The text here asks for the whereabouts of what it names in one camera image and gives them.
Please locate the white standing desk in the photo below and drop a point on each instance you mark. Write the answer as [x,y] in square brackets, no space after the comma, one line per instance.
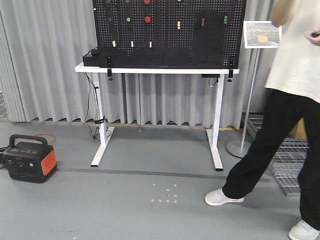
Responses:
[105,132]

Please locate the black desk control box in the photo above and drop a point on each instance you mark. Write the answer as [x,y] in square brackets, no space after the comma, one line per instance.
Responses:
[210,75]

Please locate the left black table clamp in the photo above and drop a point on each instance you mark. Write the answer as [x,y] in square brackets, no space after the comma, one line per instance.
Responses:
[109,68]

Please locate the black table clamp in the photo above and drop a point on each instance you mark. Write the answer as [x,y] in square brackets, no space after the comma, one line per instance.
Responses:
[230,69]
[109,68]

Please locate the right black table clamp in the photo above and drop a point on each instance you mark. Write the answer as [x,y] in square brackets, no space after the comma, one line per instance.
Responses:
[230,69]

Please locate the black perforated pegboard panel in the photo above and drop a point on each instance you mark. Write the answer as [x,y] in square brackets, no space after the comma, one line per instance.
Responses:
[191,47]

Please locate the black box on desk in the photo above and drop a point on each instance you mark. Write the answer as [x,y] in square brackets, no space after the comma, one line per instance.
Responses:
[91,58]

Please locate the lower red mushroom button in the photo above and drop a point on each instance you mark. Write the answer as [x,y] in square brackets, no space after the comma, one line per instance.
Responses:
[147,19]

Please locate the sign stand with picture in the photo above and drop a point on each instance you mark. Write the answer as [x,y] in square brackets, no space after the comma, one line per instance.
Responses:
[257,35]

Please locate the metal grate stack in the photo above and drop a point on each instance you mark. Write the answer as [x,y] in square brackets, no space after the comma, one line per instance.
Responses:
[289,159]

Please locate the person in beige shirt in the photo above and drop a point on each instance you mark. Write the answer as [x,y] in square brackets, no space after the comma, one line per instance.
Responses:
[294,81]

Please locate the black and orange power station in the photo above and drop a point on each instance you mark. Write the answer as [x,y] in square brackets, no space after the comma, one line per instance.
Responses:
[29,158]

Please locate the green lever switch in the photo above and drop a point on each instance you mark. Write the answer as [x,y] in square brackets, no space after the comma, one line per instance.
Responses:
[225,19]

